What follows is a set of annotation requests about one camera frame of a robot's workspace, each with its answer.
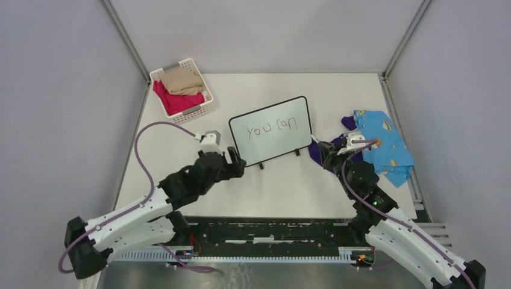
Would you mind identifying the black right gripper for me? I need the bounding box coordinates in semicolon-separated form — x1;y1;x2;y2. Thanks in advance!
318;141;356;198

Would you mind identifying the black framed whiteboard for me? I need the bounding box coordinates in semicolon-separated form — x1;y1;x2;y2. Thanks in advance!
228;96;313;167

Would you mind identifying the white whiteboard marker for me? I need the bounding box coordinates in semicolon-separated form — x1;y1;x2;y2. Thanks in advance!
310;134;320;143

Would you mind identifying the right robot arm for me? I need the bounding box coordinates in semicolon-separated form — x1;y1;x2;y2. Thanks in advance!
317;141;486;288

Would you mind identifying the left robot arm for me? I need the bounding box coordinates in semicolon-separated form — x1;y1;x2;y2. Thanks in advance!
58;146;246;280

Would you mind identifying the purple cloth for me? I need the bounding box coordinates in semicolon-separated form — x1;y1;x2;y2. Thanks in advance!
308;116;363;166

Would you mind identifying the blue patterned cloth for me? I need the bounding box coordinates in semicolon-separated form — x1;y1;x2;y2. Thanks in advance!
353;110;415;188

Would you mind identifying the magenta cloth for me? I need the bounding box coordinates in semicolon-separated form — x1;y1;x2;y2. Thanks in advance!
153;81;204;116

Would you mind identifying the white plastic basket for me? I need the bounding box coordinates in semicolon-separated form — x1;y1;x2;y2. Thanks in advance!
149;58;216;124

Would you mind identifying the beige folded cloth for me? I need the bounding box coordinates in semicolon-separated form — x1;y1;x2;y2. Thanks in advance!
160;67;204;95

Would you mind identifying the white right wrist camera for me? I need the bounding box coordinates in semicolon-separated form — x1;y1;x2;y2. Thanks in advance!
337;130;378;155

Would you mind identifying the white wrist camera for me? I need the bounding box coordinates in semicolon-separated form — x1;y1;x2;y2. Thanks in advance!
337;130;378;155
194;130;222;154

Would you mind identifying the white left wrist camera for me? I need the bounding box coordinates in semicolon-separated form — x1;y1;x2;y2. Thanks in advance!
194;130;222;154

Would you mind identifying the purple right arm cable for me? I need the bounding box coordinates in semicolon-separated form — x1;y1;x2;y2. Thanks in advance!
341;138;478;289

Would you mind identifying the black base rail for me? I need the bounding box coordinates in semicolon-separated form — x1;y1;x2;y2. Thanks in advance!
165;216;370;257

